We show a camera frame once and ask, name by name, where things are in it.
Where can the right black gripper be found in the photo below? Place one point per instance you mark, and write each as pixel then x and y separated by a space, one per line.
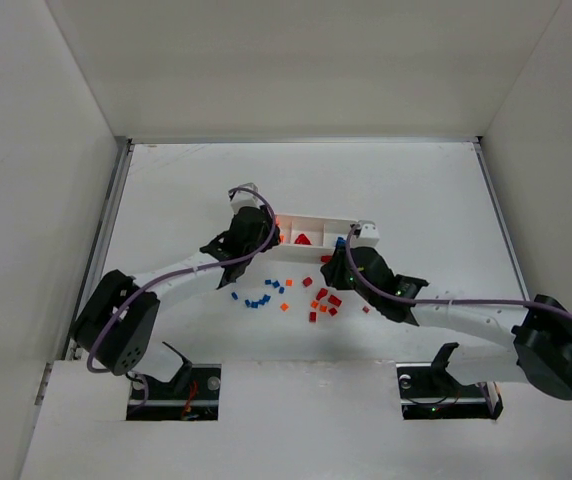
pixel 336 267

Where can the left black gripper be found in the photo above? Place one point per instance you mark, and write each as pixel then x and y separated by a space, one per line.
pixel 264 228

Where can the red lego arch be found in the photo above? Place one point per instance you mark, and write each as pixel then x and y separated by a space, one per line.
pixel 302 239

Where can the orange lego arch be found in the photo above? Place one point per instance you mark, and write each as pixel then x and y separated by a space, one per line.
pixel 280 233

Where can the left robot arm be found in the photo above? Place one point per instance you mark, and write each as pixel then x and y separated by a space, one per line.
pixel 116 324

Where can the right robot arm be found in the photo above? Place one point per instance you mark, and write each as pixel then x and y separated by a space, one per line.
pixel 525 341

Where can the red lego brick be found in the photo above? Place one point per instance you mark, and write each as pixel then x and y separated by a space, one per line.
pixel 334 300

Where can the white three-compartment tray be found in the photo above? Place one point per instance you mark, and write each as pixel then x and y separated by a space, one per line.
pixel 323 233

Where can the red lego slope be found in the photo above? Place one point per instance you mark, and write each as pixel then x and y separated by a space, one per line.
pixel 321 293

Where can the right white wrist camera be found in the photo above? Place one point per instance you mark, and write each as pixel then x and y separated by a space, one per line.
pixel 366 234

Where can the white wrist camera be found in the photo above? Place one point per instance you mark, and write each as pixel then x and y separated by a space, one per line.
pixel 366 234
pixel 243 196

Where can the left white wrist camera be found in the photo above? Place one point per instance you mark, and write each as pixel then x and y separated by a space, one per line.
pixel 243 196

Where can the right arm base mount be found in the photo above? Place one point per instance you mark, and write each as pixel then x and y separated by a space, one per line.
pixel 428 392

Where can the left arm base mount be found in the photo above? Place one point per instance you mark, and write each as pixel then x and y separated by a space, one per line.
pixel 167 386

